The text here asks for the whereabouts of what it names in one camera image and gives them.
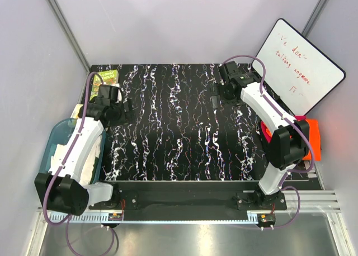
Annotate aluminium frame rail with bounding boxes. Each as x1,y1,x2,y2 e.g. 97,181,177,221
36,190,342,225

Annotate Brideshead Revisited paperback book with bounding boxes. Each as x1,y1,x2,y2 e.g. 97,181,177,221
70,104,83,119

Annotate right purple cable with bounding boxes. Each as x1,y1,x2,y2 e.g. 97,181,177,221
222,54,317,230

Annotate green treehouse paperback book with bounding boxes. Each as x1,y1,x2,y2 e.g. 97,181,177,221
93,70,119,86

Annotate white and green t-shirt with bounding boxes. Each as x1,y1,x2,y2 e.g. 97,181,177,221
50,136,102,186

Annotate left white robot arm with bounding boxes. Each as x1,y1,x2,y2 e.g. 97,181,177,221
34,83,133,216

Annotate white dry-erase board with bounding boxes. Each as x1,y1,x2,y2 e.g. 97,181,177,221
252,18,346,116

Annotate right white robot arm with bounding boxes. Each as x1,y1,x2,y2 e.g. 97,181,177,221
210,61,310,210

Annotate teal plastic bin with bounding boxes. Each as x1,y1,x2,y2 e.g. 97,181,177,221
39,118,106,184

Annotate folded orange t-shirt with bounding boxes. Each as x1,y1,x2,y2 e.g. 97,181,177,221
265,118,322,162

